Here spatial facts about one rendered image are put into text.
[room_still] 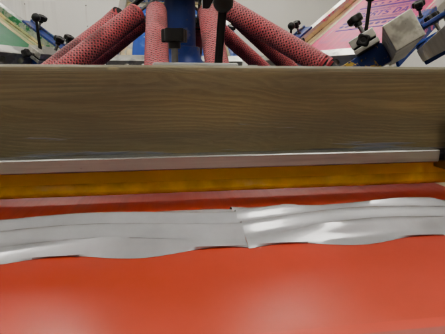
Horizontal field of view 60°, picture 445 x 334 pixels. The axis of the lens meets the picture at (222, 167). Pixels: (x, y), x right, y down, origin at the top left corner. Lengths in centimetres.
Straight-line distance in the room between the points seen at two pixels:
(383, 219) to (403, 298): 8
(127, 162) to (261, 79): 12
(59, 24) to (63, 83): 431
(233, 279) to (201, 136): 13
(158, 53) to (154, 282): 66
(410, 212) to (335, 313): 14
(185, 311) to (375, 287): 9
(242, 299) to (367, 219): 12
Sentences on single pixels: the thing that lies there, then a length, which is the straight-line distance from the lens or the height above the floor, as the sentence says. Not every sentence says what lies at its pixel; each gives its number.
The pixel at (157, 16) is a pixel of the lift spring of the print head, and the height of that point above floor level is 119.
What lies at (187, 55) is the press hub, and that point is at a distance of 110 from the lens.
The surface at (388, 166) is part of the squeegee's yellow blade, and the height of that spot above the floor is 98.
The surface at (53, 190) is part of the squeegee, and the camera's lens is 32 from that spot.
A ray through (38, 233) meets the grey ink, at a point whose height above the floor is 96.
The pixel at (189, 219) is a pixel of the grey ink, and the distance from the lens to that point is 25.
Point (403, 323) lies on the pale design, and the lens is 18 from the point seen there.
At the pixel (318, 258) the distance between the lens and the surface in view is 22.
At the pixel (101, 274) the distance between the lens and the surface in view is 21.
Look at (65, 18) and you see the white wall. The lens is 460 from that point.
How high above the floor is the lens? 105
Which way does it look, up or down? 12 degrees down
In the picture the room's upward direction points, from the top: straight up
